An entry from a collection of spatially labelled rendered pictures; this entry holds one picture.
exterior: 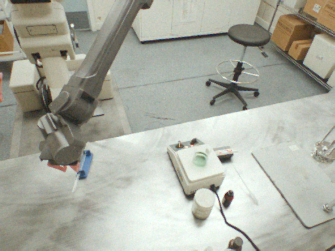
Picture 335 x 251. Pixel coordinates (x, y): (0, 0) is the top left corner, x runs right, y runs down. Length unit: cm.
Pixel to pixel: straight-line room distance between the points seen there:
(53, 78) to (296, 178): 120
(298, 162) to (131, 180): 60
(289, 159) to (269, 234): 31
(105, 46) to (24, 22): 75
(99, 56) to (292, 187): 72
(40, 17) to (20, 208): 84
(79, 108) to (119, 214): 35
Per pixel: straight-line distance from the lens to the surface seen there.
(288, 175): 93
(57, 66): 138
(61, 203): 81
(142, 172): 82
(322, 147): 83
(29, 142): 158
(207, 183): 75
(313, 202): 91
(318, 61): 296
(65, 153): 55
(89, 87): 58
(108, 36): 62
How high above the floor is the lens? 143
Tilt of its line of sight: 46 degrees down
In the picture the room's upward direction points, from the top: 5 degrees clockwise
